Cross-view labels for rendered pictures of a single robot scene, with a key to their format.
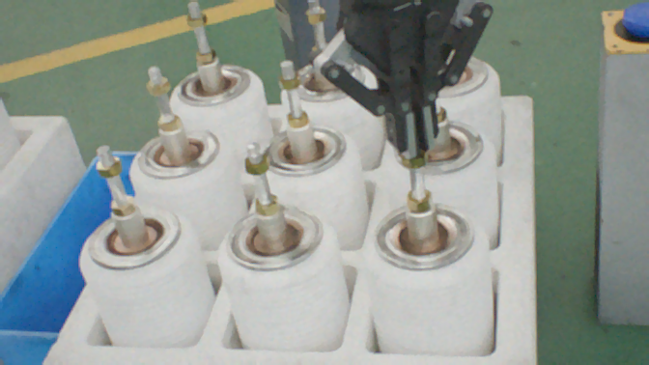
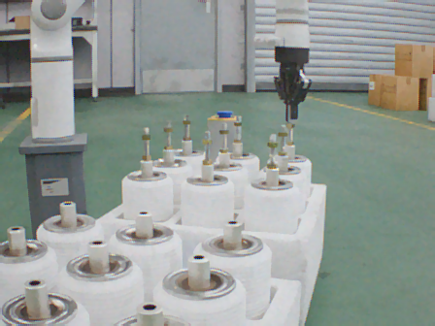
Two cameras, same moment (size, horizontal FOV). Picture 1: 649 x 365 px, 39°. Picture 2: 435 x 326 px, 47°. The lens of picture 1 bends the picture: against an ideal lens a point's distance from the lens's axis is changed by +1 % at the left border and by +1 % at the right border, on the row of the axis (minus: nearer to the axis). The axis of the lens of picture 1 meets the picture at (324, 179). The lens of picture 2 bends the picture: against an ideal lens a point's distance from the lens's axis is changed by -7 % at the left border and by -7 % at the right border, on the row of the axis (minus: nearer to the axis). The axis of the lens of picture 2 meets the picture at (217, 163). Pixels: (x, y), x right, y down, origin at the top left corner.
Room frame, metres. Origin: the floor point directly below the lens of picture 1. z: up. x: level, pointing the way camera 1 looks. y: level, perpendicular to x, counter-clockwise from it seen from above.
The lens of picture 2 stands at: (0.70, 1.07, 0.48)
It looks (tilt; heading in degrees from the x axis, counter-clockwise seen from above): 12 degrees down; 269
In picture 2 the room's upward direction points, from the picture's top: straight up
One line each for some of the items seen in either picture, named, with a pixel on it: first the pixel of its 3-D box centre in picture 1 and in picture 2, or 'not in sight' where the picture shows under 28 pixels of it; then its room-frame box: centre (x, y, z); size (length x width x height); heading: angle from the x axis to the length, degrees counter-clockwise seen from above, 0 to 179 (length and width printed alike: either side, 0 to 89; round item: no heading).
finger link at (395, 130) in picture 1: (385, 121); (295, 108); (0.52, -0.05, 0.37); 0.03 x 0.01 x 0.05; 111
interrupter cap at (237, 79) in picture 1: (213, 86); (147, 176); (0.82, 0.09, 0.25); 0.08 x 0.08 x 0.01
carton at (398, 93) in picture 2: not in sight; (399, 92); (-1.05, -3.57, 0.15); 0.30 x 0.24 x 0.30; 100
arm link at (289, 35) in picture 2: not in sight; (284, 33); (0.54, -0.06, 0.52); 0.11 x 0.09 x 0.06; 21
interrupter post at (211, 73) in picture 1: (211, 74); (147, 169); (0.82, 0.09, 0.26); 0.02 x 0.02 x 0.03
